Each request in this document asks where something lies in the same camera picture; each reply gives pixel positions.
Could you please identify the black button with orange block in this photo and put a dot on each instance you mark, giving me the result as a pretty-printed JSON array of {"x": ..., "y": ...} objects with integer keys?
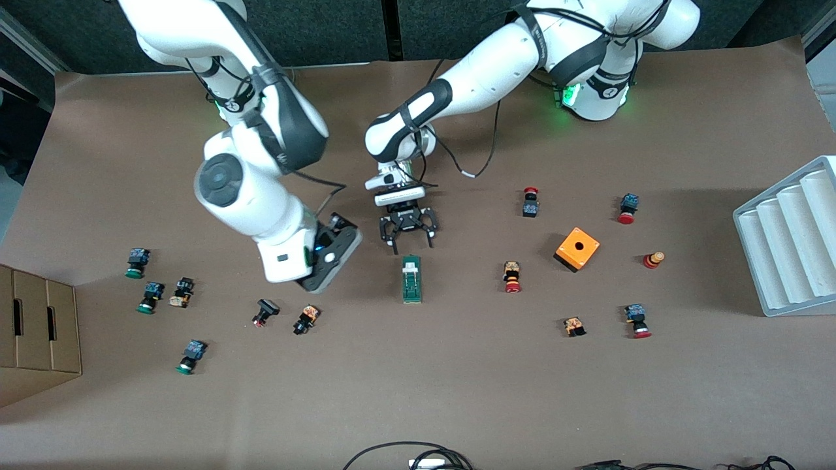
[{"x": 308, "y": 315}]

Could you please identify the small orange contact block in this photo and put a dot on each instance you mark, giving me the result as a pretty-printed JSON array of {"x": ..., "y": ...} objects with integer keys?
[{"x": 574, "y": 325}]

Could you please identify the red button with blue block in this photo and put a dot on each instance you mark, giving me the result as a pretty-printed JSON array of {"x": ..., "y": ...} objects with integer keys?
[
  {"x": 635, "y": 312},
  {"x": 629, "y": 202}
]

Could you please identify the brown paper table cover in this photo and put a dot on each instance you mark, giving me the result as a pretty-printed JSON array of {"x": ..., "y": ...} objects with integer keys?
[{"x": 418, "y": 391}]

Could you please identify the brown cardboard box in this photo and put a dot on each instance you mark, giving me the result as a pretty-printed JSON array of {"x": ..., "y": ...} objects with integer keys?
[{"x": 39, "y": 326}]

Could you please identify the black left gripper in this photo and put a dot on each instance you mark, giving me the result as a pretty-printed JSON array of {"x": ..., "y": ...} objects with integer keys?
[{"x": 406, "y": 219}]

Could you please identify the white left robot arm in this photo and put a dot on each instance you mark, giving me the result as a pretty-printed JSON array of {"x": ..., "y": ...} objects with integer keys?
[{"x": 483, "y": 72}]

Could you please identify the red button with orange block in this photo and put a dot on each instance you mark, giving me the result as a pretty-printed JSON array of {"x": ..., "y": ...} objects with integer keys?
[{"x": 511, "y": 271}]

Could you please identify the white plug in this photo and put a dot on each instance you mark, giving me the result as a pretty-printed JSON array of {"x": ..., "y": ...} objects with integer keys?
[{"x": 428, "y": 463}]

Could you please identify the red and yellow knob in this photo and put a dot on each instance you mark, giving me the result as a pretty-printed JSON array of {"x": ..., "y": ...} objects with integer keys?
[{"x": 652, "y": 261}]

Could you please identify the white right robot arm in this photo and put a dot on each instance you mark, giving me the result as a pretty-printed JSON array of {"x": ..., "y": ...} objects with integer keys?
[{"x": 255, "y": 202}]

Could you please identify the white ridged plastic tray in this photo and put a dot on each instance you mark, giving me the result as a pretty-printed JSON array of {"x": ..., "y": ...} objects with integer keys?
[{"x": 790, "y": 248}]

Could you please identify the black square button red base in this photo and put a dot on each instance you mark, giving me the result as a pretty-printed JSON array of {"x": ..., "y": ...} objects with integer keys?
[{"x": 266, "y": 307}]

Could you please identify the green button with blue block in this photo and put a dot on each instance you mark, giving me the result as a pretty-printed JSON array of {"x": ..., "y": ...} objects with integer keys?
[
  {"x": 152, "y": 292},
  {"x": 194, "y": 350},
  {"x": 137, "y": 258}
]

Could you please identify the orange button enclosure box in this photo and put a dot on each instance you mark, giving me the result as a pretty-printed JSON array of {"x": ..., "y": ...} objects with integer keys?
[{"x": 588, "y": 248}]

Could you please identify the red button with black block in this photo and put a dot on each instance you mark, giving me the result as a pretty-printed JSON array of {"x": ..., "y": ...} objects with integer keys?
[{"x": 530, "y": 209}]

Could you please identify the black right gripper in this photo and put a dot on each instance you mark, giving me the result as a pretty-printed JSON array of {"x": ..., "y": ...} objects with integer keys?
[{"x": 325, "y": 239}]

